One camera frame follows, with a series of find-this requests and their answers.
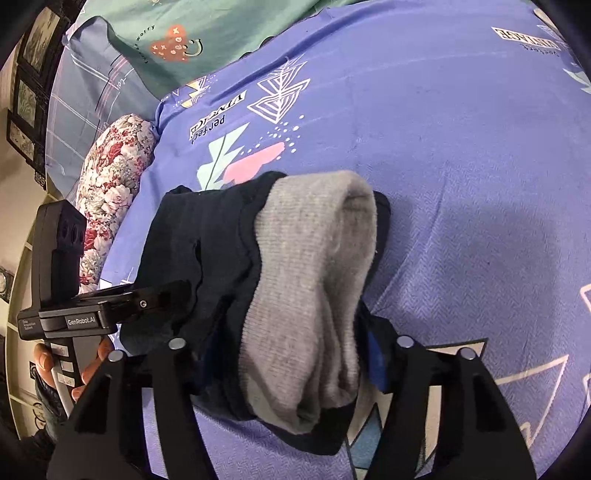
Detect purple printed bed sheet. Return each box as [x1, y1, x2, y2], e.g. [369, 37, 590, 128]
[99, 0, 591, 480]

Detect person's left hand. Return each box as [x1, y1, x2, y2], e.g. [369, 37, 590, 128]
[33, 344, 112, 403]

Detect floral pillow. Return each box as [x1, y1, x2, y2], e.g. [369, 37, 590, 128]
[74, 114, 157, 296]

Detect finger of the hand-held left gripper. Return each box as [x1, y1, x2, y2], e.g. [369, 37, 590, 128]
[76, 279, 194, 326]

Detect blue-grey plaid pillow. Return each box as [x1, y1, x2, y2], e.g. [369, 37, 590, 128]
[44, 16, 185, 199]

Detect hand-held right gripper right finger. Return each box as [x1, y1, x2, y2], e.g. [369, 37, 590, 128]
[365, 330, 539, 480]

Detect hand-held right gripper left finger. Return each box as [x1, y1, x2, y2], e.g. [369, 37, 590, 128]
[46, 337, 218, 480]

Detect teal printed quilt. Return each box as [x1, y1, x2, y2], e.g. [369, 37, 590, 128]
[69, 0, 352, 100]

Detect black picture frame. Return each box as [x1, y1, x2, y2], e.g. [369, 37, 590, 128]
[6, 113, 40, 160]
[18, 7, 72, 81]
[11, 76, 49, 127]

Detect dark navy pants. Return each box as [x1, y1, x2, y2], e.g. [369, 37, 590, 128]
[121, 170, 402, 455]

